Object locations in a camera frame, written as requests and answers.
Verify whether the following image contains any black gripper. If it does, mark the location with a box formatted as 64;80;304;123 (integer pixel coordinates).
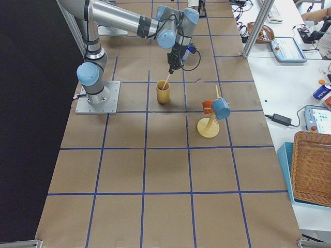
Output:
167;42;189;74

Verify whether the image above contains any bamboo wooden cup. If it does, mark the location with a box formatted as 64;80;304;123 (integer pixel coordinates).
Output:
156;80;170;104

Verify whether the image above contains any orange cup on stand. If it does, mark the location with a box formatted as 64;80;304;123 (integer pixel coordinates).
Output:
202;100;214;114

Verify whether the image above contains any blue cup on stand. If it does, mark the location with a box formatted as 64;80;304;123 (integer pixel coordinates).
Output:
212;98;231;119

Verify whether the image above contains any person's hand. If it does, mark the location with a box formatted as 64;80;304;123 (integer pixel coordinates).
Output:
301;7;330;22

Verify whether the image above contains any wooden mug tree stand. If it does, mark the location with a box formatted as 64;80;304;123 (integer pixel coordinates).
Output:
197;85;221;138

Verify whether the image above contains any dark wicker basket with tools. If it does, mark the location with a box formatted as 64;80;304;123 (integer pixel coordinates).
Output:
256;25;275;44

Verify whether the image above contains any blue teach pendant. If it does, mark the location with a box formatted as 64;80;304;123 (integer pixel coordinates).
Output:
269;37;307;63

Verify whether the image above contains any black power adapter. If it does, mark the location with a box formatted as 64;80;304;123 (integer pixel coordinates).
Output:
272;114;292;127

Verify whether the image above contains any light blue tray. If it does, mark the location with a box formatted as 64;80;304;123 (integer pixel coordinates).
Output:
277;142;330;210

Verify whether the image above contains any blue drink can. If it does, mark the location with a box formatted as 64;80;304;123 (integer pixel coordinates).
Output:
312;83;330;100

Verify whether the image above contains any large wicker tray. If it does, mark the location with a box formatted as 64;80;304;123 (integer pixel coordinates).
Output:
291;131;330;207

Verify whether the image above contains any aluminium frame post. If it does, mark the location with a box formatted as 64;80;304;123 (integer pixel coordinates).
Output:
242;0;274;59

